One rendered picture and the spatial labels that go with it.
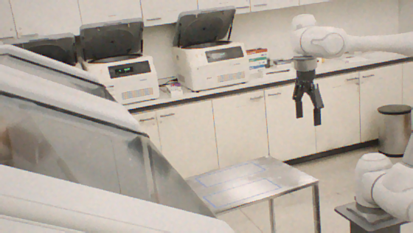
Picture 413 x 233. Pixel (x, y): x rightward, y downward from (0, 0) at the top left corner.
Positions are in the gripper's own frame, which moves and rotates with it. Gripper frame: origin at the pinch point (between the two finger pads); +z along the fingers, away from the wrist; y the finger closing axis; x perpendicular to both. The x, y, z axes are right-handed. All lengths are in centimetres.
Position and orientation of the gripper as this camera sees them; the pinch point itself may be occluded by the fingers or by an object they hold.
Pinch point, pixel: (307, 119)
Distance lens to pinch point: 193.5
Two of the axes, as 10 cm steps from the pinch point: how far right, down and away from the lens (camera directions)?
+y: -3.3, -2.2, 9.2
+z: 1.1, 9.6, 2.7
